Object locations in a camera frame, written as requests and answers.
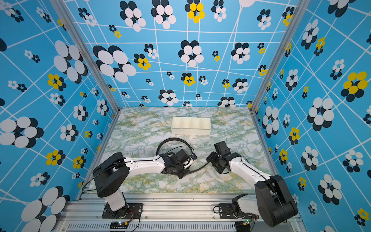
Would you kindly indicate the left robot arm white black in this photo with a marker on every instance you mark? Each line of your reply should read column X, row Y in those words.
column 110, row 175

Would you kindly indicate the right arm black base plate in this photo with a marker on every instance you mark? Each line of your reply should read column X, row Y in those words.
column 231, row 211

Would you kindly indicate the aluminium front frame rail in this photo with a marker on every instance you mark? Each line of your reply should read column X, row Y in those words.
column 172, row 212

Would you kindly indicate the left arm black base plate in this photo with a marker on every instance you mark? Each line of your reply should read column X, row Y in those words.
column 129, row 211

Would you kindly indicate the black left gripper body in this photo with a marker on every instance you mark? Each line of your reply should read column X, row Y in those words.
column 182, row 169

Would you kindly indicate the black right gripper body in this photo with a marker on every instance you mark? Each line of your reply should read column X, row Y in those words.
column 215, row 160

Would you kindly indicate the black leather belt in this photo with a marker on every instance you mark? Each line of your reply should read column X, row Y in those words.
column 186, row 146

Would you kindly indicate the right green circuit board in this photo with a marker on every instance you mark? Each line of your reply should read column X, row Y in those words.
column 242, row 226

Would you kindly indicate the left aluminium corner post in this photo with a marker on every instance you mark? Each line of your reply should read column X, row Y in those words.
column 77, row 38

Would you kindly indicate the green circuit board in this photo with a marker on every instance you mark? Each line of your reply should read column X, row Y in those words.
column 242, row 226
column 118, row 225

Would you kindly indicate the aluminium corner post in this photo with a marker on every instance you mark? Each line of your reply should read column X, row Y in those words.
column 286, row 39
column 77, row 38

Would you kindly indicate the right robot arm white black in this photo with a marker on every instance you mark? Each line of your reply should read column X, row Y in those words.
column 272, row 201

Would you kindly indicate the white compartment storage box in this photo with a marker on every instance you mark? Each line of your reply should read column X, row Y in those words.
column 191, row 126

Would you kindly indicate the right aluminium corner post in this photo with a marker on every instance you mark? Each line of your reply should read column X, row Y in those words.
column 286, row 39

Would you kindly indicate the left green circuit board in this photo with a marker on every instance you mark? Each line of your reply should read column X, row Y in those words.
column 118, row 225

